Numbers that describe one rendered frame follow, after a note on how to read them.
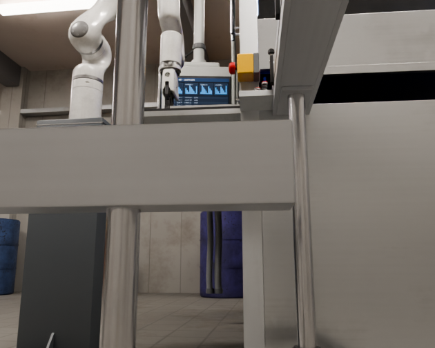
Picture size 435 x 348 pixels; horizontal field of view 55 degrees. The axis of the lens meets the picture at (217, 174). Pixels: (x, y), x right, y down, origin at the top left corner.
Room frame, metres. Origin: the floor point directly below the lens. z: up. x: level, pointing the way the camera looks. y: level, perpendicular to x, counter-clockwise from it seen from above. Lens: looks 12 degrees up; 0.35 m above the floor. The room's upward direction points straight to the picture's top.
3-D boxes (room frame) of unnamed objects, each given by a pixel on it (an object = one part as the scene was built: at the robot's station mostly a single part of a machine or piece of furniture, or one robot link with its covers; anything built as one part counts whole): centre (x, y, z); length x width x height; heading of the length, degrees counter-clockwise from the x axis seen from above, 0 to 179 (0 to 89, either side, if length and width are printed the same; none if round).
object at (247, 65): (1.31, -0.10, 1.00); 0.08 x 0.07 x 0.07; 85
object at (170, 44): (1.52, 0.18, 1.17); 0.09 x 0.08 x 0.13; 174
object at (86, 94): (1.55, 0.51, 0.95); 0.19 x 0.19 x 0.18
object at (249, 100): (1.29, -0.14, 0.87); 0.14 x 0.13 x 0.02; 85
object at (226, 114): (1.74, 0.05, 0.87); 0.70 x 0.48 x 0.02; 175
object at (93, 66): (1.58, 0.51, 1.16); 0.19 x 0.12 x 0.24; 174
